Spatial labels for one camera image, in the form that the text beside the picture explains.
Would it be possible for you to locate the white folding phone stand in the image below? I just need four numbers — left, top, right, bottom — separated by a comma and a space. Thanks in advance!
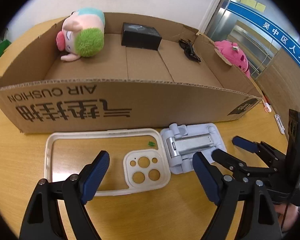
160, 123, 226, 174

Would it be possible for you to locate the person right hand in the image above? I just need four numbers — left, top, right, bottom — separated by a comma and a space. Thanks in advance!
274, 203, 300, 232

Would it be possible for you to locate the pink green teal plush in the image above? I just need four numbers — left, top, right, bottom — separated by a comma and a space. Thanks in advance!
56, 8, 106, 62

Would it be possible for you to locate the black product box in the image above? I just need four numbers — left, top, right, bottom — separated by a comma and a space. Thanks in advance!
121, 22, 162, 50

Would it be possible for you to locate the red white small packet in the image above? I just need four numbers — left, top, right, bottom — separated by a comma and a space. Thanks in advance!
262, 99, 272, 113

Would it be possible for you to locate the cream clear phone case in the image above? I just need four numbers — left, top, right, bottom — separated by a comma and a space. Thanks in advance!
44, 128, 171, 197

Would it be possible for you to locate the pink plush toy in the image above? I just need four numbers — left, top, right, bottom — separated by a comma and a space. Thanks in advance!
214, 40, 250, 77

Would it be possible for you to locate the black cable bundle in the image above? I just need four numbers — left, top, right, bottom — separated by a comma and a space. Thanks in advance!
178, 38, 202, 63

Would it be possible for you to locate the brown cardboard box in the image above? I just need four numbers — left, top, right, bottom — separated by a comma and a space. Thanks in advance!
0, 12, 262, 133

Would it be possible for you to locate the white label strip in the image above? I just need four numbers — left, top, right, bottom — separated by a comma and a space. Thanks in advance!
274, 114, 285, 134

